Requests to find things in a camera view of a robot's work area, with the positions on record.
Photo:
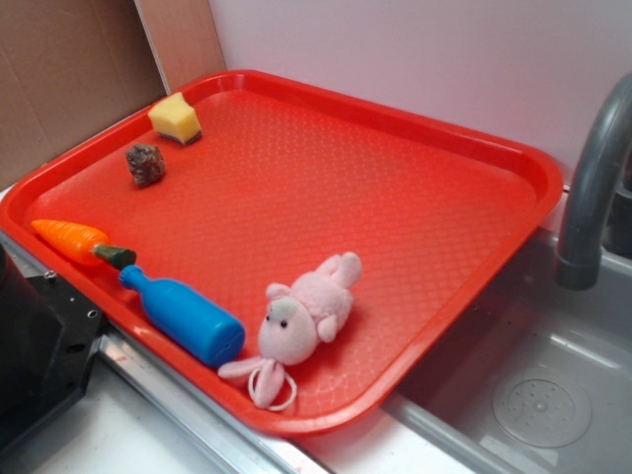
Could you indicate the brown grey rock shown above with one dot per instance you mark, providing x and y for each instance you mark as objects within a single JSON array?
[{"x": 146, "y": 164}]

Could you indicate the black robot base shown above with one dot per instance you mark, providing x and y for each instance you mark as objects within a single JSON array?
[{"x": 50, "y": 333}]

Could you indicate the pink plush bunny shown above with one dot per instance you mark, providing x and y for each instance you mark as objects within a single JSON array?
[{"x": 300, "y": 317}]

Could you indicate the blue toy bottle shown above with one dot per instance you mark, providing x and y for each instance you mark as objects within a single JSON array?
[{"x": 203, "y": 329}]

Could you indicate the yellow sponge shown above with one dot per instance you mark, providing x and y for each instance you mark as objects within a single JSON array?
[{"x": 174, "y": 118}]

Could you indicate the orange toy carrot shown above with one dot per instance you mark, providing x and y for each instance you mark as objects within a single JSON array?
[{"x": 83, "y": 244}]

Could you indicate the grey sink basin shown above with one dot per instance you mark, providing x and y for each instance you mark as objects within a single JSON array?
[{"x": 531, "y": 377}]

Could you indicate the grey faucet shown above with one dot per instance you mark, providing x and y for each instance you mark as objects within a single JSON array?
[{"x": 597, "y": 214}]

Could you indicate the brown cardboard panel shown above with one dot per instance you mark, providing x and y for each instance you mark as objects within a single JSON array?
[{"x": 70, "y": 69}]

